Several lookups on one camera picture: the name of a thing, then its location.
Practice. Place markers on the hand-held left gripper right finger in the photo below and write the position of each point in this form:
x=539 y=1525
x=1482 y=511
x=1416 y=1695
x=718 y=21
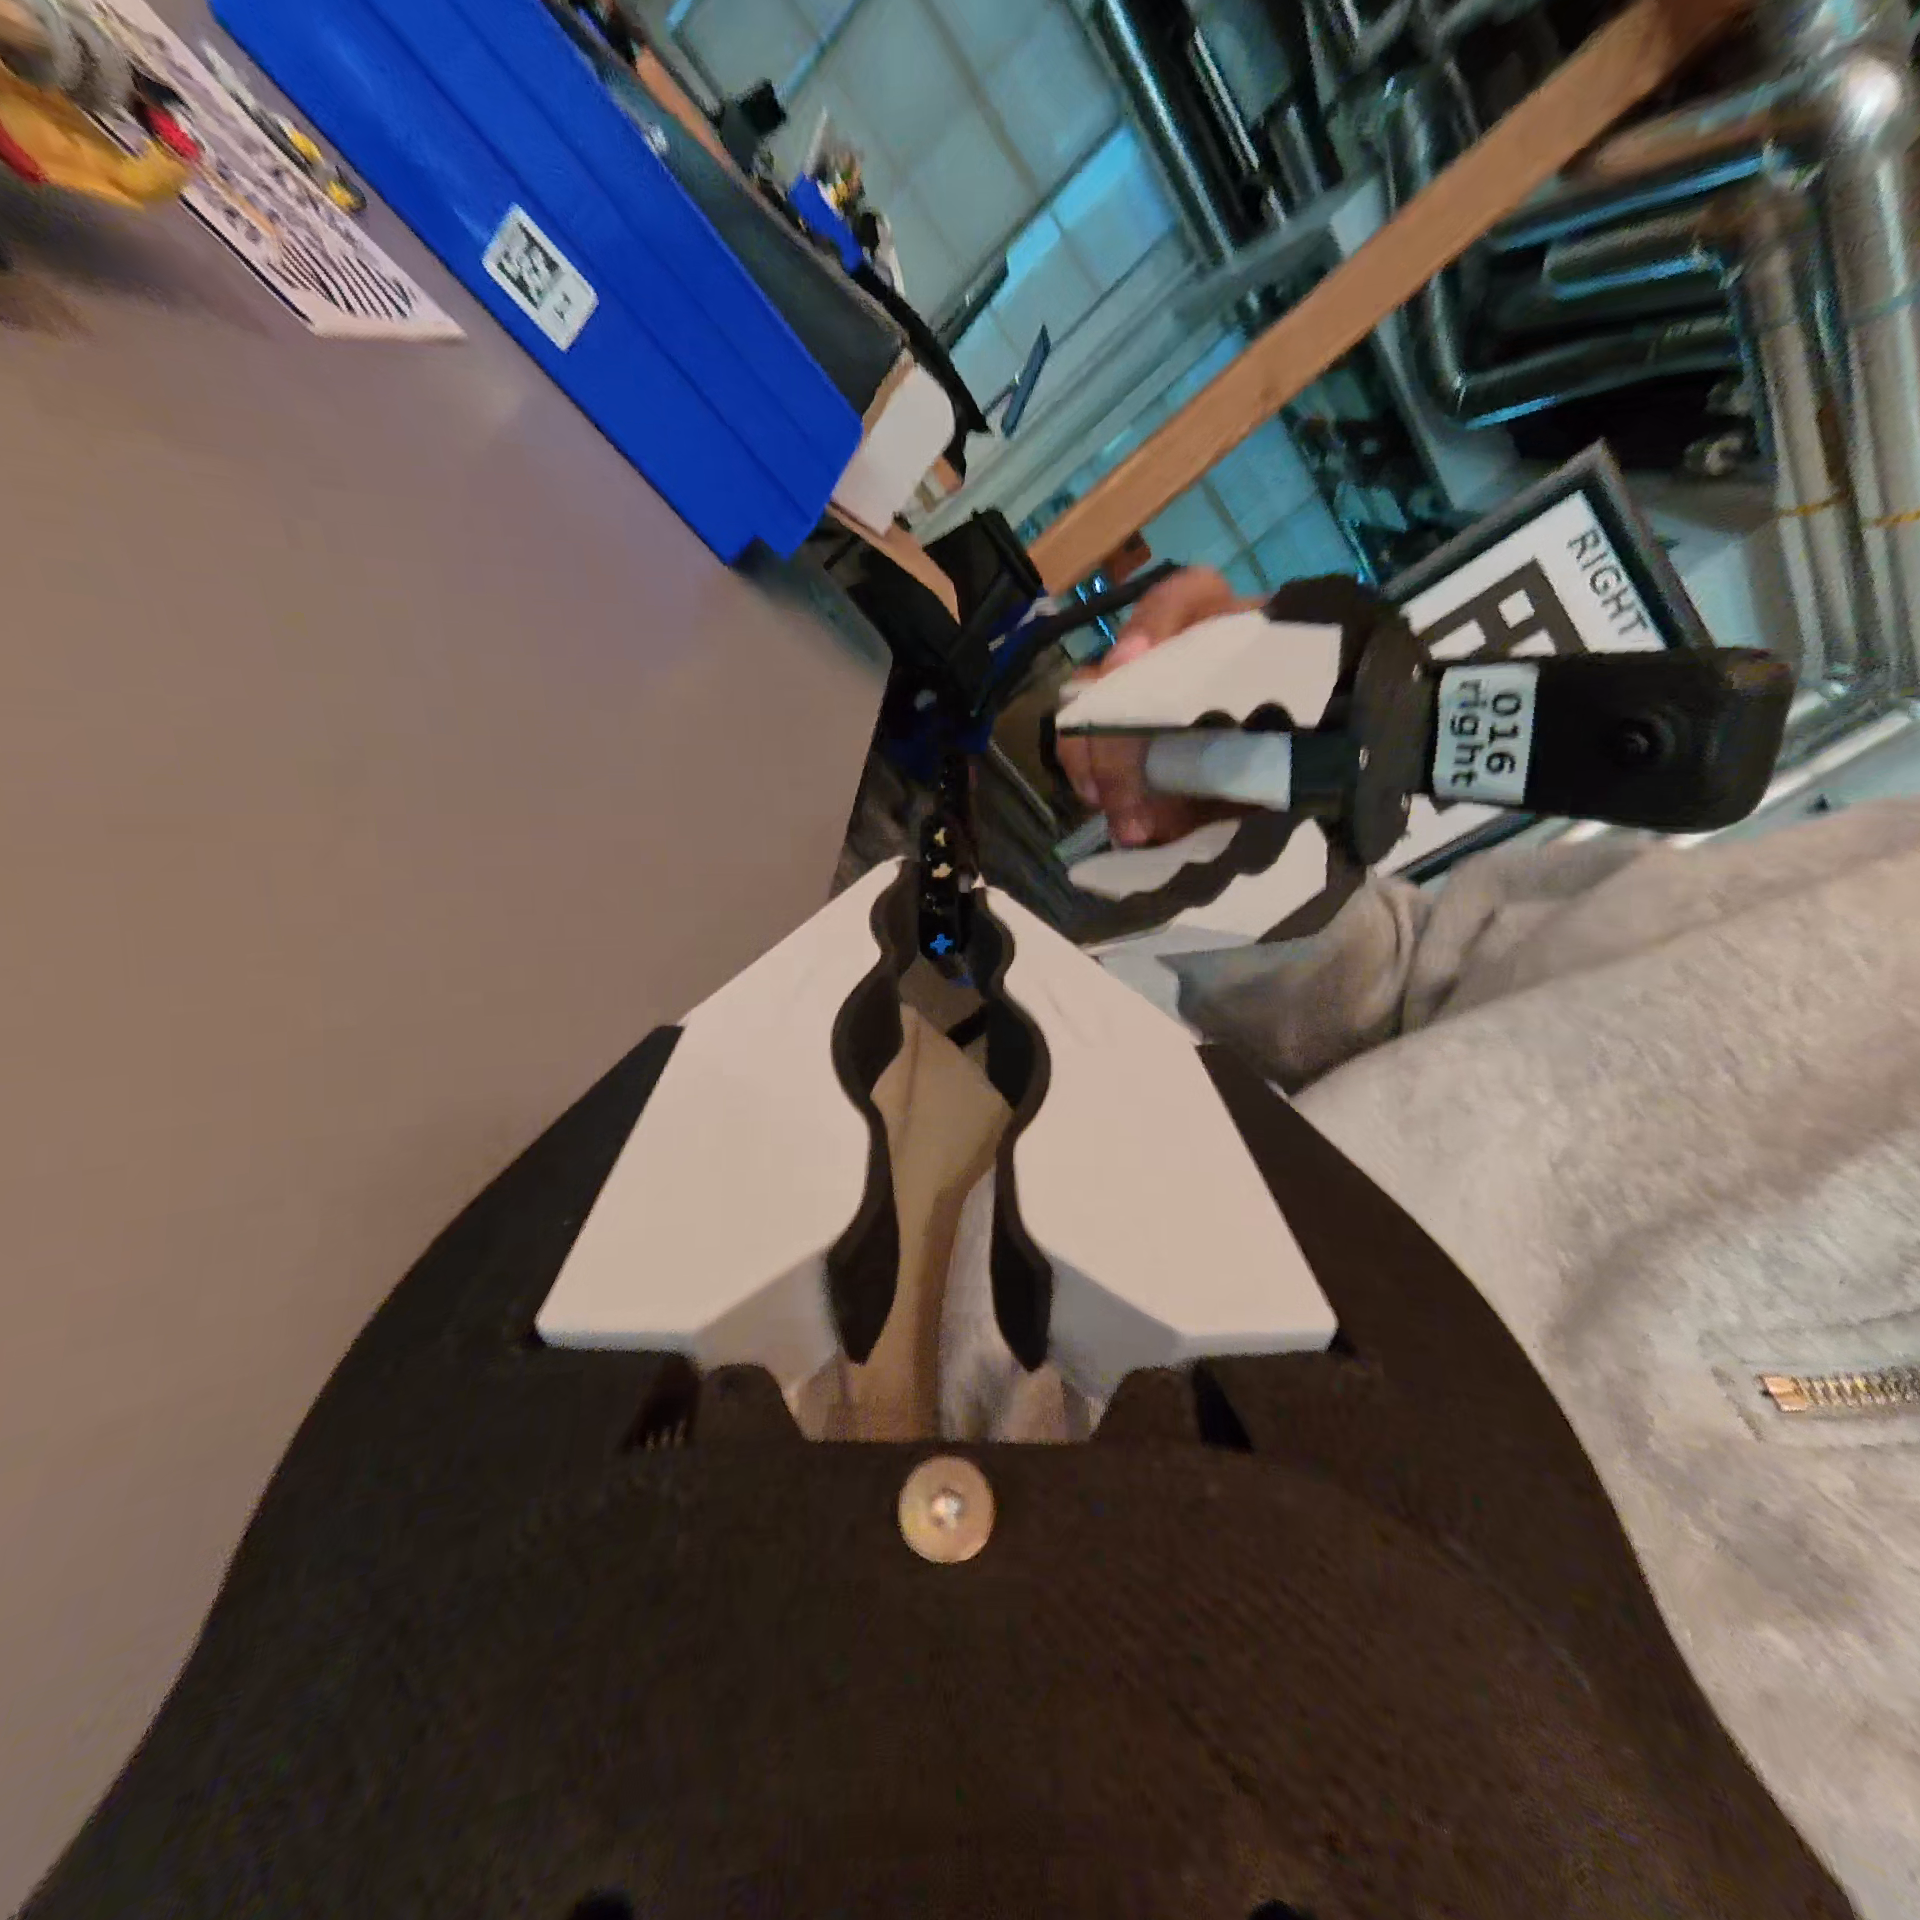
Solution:
x=1170 y=1184

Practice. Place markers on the person's right forearm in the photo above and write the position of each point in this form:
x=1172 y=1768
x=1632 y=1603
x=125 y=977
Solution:
x=1318 y=975

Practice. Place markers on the wooden post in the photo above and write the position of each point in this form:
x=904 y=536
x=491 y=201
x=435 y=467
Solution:
x=1349 y=300

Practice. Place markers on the grey zip hoodie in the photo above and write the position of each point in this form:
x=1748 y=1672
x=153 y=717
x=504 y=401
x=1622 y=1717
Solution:
x=1650 y=1200

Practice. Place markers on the white printed bin tag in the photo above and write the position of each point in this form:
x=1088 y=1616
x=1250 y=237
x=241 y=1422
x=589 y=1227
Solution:
x=539 y=277

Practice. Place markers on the white cardboard box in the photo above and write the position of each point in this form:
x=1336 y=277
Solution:
x=891 y=452

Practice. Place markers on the person's right hand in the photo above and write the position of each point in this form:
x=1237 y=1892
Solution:
x=1132 y=820

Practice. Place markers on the yellow black lego model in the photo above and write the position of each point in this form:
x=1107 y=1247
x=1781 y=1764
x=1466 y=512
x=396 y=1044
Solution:
x=75 y=150

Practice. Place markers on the silver metal pipes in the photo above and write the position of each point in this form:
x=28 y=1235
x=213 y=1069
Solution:
x=1860 y=375

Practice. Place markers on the blue pen holder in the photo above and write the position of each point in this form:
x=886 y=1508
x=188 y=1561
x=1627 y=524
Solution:
x=826 y=201

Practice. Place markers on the blue plastic bin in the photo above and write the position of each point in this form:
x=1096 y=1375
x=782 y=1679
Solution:
x=450 y=150

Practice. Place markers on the striped sticker sheet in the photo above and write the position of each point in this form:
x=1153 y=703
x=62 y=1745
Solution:
x=299 y=255

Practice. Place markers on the small yellow black lego piece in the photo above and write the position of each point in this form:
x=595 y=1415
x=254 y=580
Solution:
x=339 y=193

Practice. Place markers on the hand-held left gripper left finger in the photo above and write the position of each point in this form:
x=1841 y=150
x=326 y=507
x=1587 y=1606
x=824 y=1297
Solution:
x=704 y=1184

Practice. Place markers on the stacked metal frame chairs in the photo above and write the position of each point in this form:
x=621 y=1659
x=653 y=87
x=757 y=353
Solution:
x=1620 y=284

